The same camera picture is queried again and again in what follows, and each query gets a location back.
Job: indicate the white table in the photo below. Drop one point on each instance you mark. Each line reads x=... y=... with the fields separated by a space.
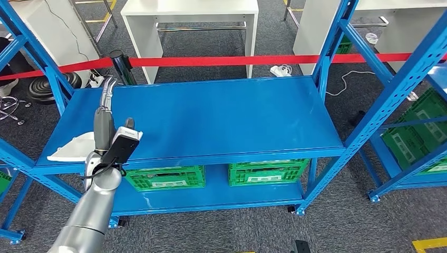
x=188 y=7
x=59 y=45
x=307 y=35

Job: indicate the green plastic crate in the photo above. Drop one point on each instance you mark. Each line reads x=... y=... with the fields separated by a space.
x=429 y=115
x=164 y=178
x=4 y=181
x=412 y=153
x=269 y=173
x=345 y=45

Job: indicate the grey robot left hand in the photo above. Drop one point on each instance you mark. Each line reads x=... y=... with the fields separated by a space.
x=104 y=132

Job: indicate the blue steel shelf rack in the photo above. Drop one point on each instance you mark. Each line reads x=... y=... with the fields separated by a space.
x=387 y=164
x=209 y=115
x=8 y=235

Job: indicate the clear plastic wrapper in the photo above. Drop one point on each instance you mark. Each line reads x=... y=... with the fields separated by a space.
x=372 y=38

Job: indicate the black round stool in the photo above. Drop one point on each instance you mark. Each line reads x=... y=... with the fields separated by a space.
x=52 y=89

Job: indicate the black stanchion post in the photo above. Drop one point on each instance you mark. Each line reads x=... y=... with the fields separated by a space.
x=122 y=68

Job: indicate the white plastic shell part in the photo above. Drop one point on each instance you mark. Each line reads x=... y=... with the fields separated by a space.
x=73 y=148

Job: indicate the white power adapter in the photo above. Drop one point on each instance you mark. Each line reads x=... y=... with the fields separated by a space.
x=279 y=71

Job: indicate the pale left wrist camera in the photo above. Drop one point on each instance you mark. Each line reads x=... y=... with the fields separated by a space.
x=120 y=148

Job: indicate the white power strip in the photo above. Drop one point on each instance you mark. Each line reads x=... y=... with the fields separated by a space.
x=96 y=81

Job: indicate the chrome chair base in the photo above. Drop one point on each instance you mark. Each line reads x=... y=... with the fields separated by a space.
x=21 y=122

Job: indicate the red barrier belt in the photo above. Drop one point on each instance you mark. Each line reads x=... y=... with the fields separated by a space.
x=216 y=61

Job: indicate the person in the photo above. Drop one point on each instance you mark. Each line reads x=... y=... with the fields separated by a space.
x=19 y=61

